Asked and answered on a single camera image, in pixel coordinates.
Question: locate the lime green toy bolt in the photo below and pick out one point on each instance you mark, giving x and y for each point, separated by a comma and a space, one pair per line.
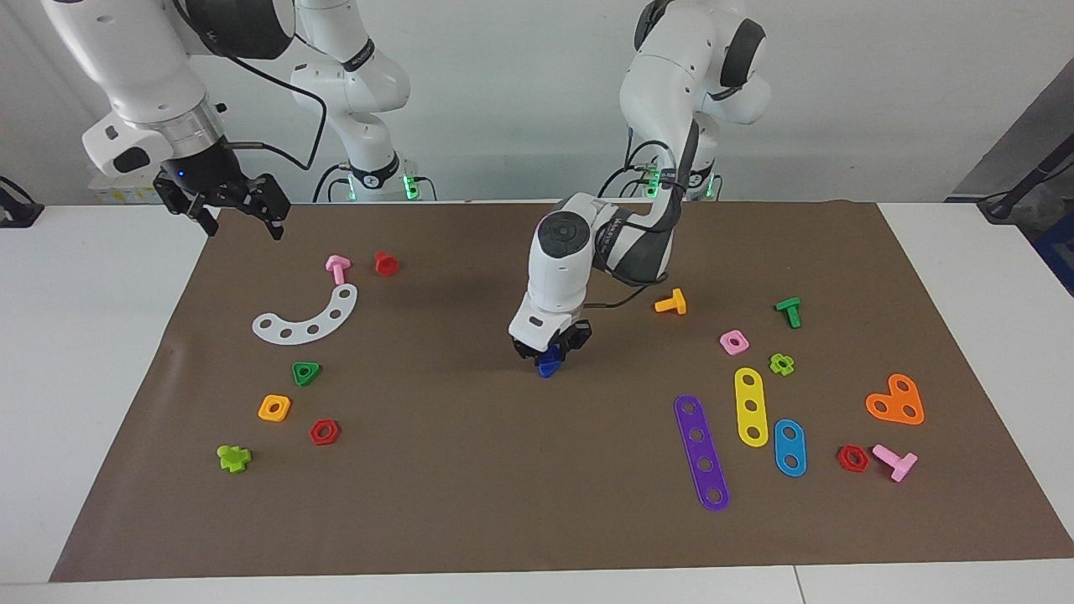
233, 458

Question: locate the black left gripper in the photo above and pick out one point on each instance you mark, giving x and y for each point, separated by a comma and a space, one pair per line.
572, 334

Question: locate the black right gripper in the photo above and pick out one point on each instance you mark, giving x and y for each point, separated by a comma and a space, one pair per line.
210, 176

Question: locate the pink square toy nut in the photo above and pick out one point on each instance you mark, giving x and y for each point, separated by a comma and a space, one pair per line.
727, 344

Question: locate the purple four-hole toy strip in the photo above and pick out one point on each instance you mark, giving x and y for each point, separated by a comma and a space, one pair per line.
699, 449

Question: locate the brown table mat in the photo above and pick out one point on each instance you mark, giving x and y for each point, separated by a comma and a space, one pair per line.
503, 486

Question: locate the blue toy bolt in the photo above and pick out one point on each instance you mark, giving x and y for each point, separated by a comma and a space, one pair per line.
547, 370

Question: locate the lime green cross nut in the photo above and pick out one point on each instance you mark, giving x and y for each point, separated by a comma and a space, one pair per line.
776, 365

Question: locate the green triangular toy nut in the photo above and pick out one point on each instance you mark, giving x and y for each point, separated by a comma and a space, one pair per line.
299, 377

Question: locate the dark green toy bolt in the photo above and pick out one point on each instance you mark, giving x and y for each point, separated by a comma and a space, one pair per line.
790, 310

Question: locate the red hexagonal toy nut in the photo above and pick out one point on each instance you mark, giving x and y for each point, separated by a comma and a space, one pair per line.
316, 433
843, 459

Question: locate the yellow three-hole toy strip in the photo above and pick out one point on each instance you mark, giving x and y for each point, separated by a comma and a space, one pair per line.
751, 419

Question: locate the pink toy bolt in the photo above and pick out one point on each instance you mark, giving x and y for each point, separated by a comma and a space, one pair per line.
337, 268
894, 461

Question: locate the orange toy bolt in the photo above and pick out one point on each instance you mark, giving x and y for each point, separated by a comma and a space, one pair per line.
669, 304

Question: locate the orange square toy nut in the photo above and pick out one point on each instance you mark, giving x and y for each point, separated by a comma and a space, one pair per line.
265, 408

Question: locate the blue square toy nut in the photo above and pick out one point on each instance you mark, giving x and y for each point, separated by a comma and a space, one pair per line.
554, 355

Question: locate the blue box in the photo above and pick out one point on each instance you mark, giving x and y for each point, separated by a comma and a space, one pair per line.
1059, 252

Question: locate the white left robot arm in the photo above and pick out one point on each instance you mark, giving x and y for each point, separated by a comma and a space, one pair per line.
671, 75

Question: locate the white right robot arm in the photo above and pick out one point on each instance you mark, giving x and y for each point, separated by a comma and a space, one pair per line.
138, 75

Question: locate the blue two-hole toy strip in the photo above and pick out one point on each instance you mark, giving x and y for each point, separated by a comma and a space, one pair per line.
789, 463

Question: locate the orange angled toy plate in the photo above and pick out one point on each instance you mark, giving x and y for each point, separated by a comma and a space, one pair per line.
910, 411

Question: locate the black clamp base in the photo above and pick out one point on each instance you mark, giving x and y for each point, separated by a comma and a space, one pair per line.
18, 210

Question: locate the black camera stand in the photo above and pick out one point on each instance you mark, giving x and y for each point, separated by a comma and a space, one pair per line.
1019, 189

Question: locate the white curved toy strip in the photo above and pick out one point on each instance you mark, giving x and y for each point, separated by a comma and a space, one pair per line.
323, 323

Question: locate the red toy bolt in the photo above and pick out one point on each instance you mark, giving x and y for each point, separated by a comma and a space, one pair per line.
386, 265

